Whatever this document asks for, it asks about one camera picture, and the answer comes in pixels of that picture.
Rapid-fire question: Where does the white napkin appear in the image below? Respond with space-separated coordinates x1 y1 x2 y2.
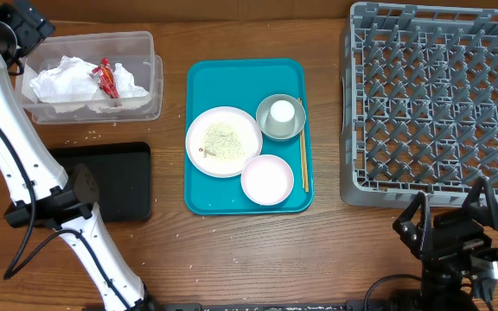
29 56 99 113
87 63 150 113

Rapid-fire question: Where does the teal serving tray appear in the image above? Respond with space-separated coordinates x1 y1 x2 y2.
184 59 314 215

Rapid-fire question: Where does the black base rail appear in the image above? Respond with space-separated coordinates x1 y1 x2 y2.
156 301 364 311

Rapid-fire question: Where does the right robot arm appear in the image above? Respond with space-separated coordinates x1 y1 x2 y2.
393 177 498 310

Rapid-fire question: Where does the large white plate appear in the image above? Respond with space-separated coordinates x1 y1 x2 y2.
185 106 263 178

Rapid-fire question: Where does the black tray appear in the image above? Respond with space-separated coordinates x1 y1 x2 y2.
50 142 152 223

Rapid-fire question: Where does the wooden chopstick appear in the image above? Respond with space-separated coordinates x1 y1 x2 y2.
299 98 310 194
297 98 307 190

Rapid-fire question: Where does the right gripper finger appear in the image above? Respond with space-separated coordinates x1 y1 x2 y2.
393 191 431 259
463 176 498 231

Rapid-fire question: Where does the red sauce packet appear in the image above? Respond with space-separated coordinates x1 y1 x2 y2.
90 58 119 98

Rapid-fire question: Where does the grey dishwasher rack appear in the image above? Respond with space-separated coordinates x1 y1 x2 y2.
340 2 498 207

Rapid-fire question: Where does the clear plastic bin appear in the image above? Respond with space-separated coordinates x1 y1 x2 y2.
15 31 163 124

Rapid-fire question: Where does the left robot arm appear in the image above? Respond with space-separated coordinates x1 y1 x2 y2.
0 1 158 310

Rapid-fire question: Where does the white cup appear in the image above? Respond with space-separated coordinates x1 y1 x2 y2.
265 99 295 137

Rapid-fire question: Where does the grey bowl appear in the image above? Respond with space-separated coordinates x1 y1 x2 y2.
256 94 306 141

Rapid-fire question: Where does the small pink plate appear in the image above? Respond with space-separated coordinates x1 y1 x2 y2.
240 155 295 206

